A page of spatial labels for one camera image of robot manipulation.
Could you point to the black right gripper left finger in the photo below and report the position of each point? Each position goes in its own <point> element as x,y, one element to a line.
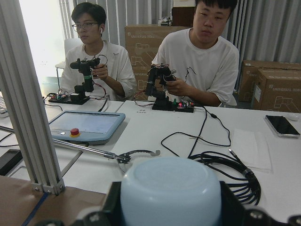
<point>112,206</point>

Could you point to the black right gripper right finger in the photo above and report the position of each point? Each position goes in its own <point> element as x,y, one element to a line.
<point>232,209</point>

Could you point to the light blue cup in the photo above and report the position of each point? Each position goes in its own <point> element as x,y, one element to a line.
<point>170,191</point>

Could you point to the teach pendant tablet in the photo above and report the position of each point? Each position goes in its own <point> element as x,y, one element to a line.
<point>85,126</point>

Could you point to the smartphone on desk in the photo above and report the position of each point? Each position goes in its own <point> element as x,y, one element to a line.
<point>281,126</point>

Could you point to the cardboard box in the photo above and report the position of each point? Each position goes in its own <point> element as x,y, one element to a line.
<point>277,90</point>

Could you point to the person in white t-shirt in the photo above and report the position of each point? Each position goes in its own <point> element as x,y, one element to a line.
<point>206,64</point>

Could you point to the aluminium frame post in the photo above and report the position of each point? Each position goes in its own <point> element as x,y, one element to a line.
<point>21,91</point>

